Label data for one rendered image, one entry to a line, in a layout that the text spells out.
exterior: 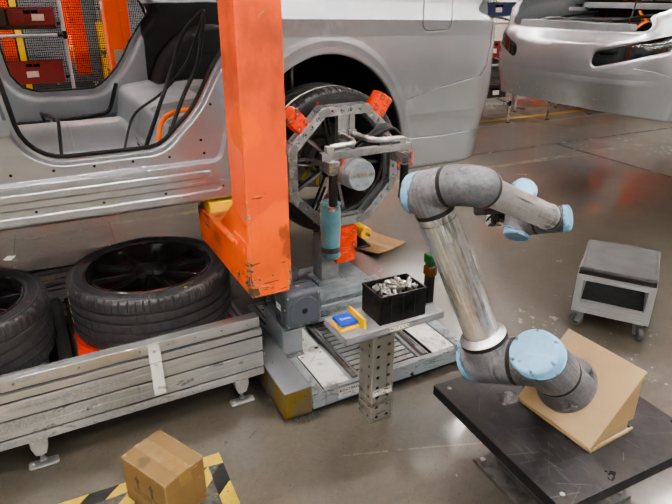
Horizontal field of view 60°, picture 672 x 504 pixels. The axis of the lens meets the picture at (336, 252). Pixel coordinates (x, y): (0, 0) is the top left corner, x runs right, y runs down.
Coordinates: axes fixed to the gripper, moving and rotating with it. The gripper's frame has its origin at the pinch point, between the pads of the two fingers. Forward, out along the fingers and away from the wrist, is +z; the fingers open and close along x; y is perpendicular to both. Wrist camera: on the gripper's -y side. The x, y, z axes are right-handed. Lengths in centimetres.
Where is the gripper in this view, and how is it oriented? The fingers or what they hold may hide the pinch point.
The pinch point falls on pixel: (486, 222)
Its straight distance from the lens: 249.9
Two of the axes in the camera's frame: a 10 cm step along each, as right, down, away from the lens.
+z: -0.9, 3.0, 9.5
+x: 1.4, -9.4, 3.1
